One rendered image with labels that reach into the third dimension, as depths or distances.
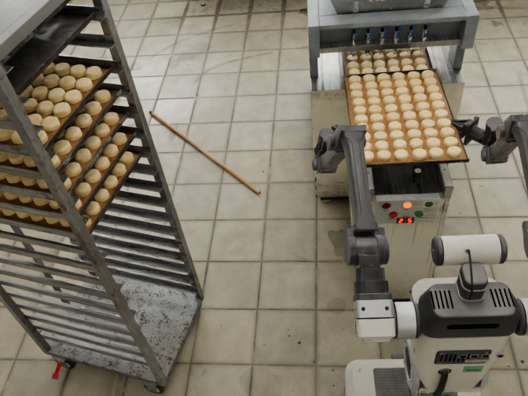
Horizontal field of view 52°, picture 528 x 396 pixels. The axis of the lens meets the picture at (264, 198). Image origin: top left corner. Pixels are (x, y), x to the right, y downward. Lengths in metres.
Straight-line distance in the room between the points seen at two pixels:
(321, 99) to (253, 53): 1.92
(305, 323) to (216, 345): 0.45
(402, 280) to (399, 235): 0.34
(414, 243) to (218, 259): 1.15
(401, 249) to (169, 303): 1.15
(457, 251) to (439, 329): 0.19
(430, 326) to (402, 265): 1.17
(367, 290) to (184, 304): 1.52
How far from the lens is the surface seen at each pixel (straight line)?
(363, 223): 1.45
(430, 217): 2.26
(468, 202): 3.35
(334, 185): 3.11
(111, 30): 1.76
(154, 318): 2.76
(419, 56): 2.76
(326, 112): 2.75
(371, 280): 1.39
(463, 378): 1.66
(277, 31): 4.81
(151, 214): 2.31
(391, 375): 2.39
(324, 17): 2.54
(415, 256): 2.50
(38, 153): 1.52
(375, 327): 1.36
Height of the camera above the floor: 2.43
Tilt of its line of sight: 47 degrees down
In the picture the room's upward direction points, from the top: 8 degrees counter-clockwise
